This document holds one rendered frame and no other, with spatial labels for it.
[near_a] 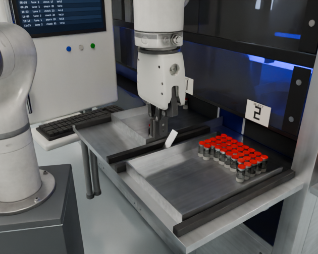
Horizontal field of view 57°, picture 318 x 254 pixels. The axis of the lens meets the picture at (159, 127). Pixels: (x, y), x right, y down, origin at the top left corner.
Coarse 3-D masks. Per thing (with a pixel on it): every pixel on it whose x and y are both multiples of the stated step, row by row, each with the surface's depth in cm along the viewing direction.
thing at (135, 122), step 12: (132, 108) 119; (144, 108) 122; (180, 108) 128; (120, 120) 108; (132, 120) 116; (144, 120) 116; (168, 120) 116; (180, 120) 116; (192, 120) 116; (204, 120) 116; (216, 120) 110; (132, 132) 101; (144, 132) 107; (168, 132) 99; (180, 132) 102; (144, 144) 96
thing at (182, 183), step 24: (192, 144) 95; (144, 168) 85; (168, 168) 85; (192, 168) 85; (216, 168) 85; (168, 192) 75; (192, 192) 75; (216, 192) 75; (240, 192) 72; (192, 216) 65
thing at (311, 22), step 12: (312, 0) 67; (312, 12) 67; (312, 24) 68; (300, 36) 71; (312, 36) 69; (300, 48) 72; (312, 48) 69; (300, 72) 73; (300, 84) 73; (288, 96) 77; (300, 96) 74; (288, 108) 78; (300, 108) 75; (288, 120) 79; (288, 132) 80
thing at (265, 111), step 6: (252, 102) 87; (246, 108) 90; (252, 108) 88; (264, 108) 84; (270, 108) 83; (246, 114) 90; (252, 114) 88; (264, 114) 85; (252, 120) 89; (258, 120) 87; (264, 120) 85
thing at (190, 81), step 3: (186, 78) 111; (189, 78) 110; (186, 81) 112; (189, 81) 110; (192, 81) 109; (186, 84) 112; (189, 84) 111; (192, 84) 109; (189, 87) 111; (192, 87) 110; (186, 90) 113; (189, 90) 111; (192, 90) 110; (189, 93) 112; (192, 93) 110
